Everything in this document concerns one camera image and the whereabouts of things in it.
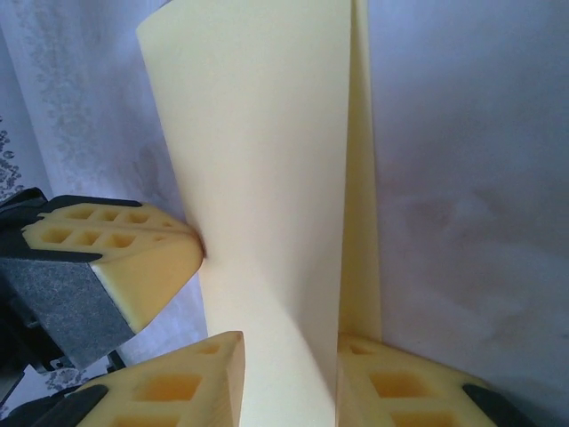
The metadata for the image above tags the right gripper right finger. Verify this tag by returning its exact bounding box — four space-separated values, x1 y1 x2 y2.
336 332 537 427

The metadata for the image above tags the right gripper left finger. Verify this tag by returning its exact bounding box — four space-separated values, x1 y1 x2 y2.
44 330 247 427

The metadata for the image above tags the yellow paper sheet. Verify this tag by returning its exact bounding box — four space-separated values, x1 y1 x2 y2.
135 0 383 427

